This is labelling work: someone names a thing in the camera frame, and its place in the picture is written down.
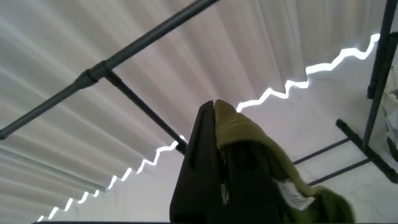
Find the black clothes rack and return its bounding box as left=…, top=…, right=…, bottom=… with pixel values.
left=0, top=0, right=398, bottom=184

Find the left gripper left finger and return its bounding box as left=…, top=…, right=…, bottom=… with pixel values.
left=169, top=99, right=230, bottom=223

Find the green printed shirt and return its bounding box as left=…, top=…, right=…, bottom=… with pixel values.
left=213, top=99, right=356, bottom=223

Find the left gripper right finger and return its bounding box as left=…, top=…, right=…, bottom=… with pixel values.
left=223, top=141, right=294, bottom=223

